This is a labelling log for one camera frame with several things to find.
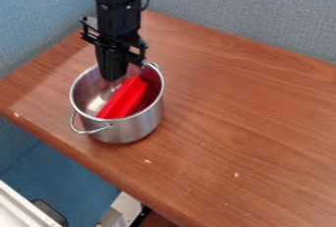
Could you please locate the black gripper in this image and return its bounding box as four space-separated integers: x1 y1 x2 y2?
80 0 148 81

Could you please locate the stainless steel pot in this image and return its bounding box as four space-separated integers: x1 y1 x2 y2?
68 62 165 144

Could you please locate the red block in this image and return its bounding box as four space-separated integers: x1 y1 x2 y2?
96 75 149 119

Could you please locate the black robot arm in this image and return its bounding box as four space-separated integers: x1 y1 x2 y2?
80 0 148 81

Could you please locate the dark chair part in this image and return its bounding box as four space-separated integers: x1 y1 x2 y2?
32 199 68 227

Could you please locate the table leg frame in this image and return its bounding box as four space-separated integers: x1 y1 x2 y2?
96 191 176 227

